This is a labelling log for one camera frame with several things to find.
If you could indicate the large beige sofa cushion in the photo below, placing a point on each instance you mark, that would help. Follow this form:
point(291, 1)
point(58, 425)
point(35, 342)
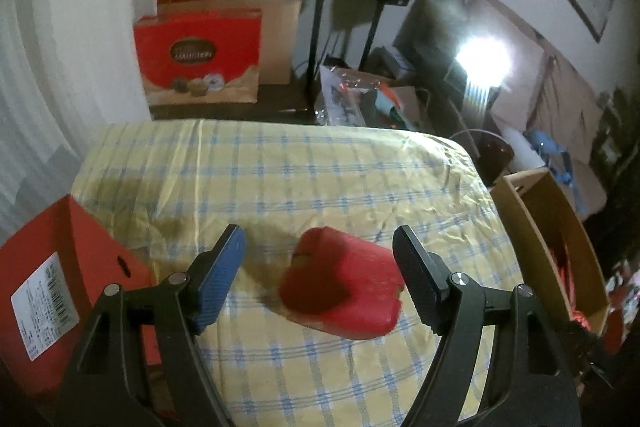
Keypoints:
point(575, 102)

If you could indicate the round dark side table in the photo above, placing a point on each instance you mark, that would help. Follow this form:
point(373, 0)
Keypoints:
point(490, 157)

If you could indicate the brown cardboard box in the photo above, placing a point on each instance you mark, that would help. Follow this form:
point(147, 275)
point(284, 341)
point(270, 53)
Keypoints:
point(530, 217)

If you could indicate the large closed cardboard carton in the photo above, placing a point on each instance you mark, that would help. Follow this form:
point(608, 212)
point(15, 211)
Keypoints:
point(280, 37)

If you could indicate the dark wooden stand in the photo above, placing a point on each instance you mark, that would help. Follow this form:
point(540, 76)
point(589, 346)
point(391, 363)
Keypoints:
point(280, 102)

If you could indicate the red chocolate box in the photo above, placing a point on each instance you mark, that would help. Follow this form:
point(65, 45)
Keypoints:
point(200, 37)

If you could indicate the clear plastic bag clutter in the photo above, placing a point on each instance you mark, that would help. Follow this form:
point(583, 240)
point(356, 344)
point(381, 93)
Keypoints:
point(360, 97)

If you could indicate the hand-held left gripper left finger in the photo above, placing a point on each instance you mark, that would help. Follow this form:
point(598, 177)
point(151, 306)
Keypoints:
point(220, 279)

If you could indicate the yellow plaid tablecloth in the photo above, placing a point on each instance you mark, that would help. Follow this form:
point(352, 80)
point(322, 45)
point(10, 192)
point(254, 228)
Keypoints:
point(300, 177)

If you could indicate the red rounded gift box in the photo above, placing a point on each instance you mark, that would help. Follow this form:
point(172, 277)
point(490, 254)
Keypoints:
point(345, 287)

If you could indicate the bright lamp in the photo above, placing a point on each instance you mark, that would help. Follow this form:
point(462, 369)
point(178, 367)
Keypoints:
point(482, 57)

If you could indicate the beige sofa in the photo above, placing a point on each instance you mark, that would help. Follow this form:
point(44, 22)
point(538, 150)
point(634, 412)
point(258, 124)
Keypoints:
point(435, 22)

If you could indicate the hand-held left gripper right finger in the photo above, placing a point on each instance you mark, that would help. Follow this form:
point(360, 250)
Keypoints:
point(415, 279)

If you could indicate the red box with white label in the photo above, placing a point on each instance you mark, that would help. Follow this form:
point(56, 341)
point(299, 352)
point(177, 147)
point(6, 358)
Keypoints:
point(75, 237)

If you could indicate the white curtain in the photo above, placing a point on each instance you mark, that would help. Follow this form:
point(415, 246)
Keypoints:
point(60, 57)

